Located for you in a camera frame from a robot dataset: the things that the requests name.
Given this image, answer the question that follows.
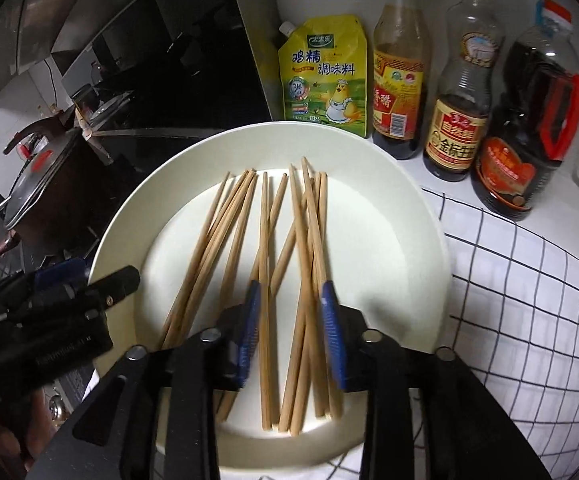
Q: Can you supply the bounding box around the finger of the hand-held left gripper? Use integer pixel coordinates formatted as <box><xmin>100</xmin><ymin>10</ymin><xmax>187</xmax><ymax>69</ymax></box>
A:
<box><xmin>34</xmin><ymin>258</ymin><xmax>89</xmax><ymax>293</ymax></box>
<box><xmin>87</xmin><ymin>266</ymin><xmax>141</xmax><ymax>308</ymax></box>

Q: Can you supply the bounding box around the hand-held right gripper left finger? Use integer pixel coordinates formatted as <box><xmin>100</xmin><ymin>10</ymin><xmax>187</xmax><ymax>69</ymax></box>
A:
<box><xmin>27</xmin><ymin>280</ymin><xmax>263</xmax><ymax>480</ymax></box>

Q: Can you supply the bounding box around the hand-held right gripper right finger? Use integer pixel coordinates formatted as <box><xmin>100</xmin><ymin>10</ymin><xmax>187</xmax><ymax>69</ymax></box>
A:
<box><xmin>321</xmin><ymin>281</ymin><xmax>553</xmax><ymax>480</ymax></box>

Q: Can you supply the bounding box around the pile of wooden chopsticks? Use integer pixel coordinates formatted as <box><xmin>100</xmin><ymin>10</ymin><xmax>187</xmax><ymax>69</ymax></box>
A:
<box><xmin>160</xmin><ymin>156</ymin><xmax>345</xmax><ymax>436</ymax></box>

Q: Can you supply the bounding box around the white round plate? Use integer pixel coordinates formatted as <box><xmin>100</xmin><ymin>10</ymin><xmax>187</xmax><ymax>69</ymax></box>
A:
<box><xmin>88</xmin><ymin>121</ymin><xmax>454</xmax><ymax>480</ymax></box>

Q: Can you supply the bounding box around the person's left hand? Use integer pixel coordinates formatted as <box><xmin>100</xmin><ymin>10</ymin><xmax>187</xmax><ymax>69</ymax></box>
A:
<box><xmin>20</xmin><ymin>385</ymin><xmax>53</xmax><ymax>463</ymax></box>

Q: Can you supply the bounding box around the gas stove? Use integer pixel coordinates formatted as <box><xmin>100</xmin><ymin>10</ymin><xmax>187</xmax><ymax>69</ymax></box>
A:
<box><xmin>0</xmin><ymin>220</ymin><xmax>115</xmax><ymax>426</ymax></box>

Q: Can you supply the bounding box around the dark saucepan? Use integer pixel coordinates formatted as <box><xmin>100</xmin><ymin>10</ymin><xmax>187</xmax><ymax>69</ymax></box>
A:
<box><xmin>0</xmin><ymin>120</ymin><xmax>115</xmax><ymax>291</ymax></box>

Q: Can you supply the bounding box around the glass pot lid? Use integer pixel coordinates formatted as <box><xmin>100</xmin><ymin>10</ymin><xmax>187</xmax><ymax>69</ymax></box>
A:
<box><xmin>2</xmin><ymin>120</ymin><xmax>83</xmax><ymax>231</ymax></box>

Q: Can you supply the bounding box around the white black-checked cloth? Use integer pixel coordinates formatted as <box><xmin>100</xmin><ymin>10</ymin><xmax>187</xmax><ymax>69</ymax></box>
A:
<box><xmin>314</xmin><ymin>187</ymin><xmax>579</xmax><ymax>480</ymax></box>

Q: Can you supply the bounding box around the black glass range hood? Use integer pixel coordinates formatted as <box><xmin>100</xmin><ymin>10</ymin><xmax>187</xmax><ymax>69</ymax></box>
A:
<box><xmin>0</xmin><ymin>0</ymin><xmax>275</xmax><ymax>141</ymax></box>

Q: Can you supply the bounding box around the clear soy sauce bottle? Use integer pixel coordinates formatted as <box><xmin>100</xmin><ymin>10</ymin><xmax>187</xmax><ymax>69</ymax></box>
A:
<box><xmin>423</xmin><ymin>0</ymin><xmax>505</xmax><ymax>182</ymax></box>

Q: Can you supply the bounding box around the vinegar bottle with yellow cap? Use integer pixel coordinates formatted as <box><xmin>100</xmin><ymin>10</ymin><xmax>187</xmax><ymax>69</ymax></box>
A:
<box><xmin>372</xmin><ymin>0</ymin><xmax>431</xmax><ymax>161</ymax></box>

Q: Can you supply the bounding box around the yellow seasoning pouch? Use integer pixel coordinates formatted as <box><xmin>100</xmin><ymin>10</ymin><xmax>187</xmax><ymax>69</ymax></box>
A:
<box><xmin>277</xmin><ymin>14</ymin><xmax>374</xmax><ymax>140</ymax></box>

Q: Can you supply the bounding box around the large red-handled soy sauce bottle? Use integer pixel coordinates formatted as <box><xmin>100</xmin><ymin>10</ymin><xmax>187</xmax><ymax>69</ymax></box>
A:
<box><xmin>471</xmin><ymin>0</ymin><xmax>579</xmax><ymax>222</ymax></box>

